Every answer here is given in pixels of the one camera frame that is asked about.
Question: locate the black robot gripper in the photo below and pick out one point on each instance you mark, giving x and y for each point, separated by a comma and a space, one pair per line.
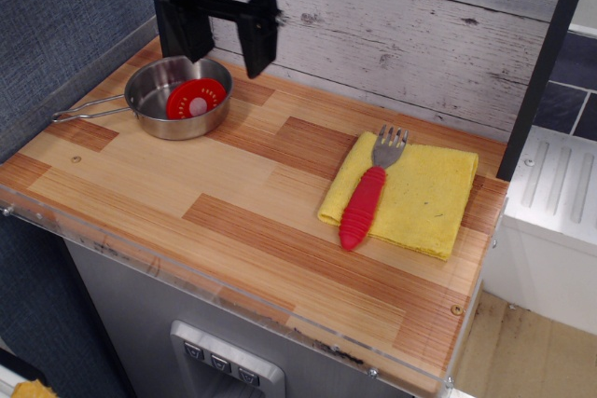
185, 29

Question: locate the red toy donut slice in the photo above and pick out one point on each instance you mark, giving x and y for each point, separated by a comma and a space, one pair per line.
194, 98

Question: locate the silver steel pot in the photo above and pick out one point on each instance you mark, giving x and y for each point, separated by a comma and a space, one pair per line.
147, 91

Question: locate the yellow folded cloth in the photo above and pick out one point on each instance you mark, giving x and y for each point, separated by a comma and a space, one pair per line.
423, 200

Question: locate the silver toy fridge cabinet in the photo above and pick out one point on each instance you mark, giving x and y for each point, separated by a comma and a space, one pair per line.
137, 311

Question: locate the clear acrylic edge guard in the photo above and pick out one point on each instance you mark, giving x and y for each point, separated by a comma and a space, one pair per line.
271, 260

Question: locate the silver dispenser button panel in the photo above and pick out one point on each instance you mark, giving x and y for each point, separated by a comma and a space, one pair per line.
213, 367

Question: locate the white toy sink unit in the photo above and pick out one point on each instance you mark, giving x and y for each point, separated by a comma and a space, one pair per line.
544, 251

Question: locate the yellow object bottom corner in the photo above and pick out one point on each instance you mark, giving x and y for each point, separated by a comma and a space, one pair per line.
32, 389

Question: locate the red handled metal fork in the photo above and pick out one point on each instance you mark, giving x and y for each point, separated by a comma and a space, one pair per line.
358, 215

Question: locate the black right vertical post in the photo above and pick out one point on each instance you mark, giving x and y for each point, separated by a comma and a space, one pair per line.
557, 31

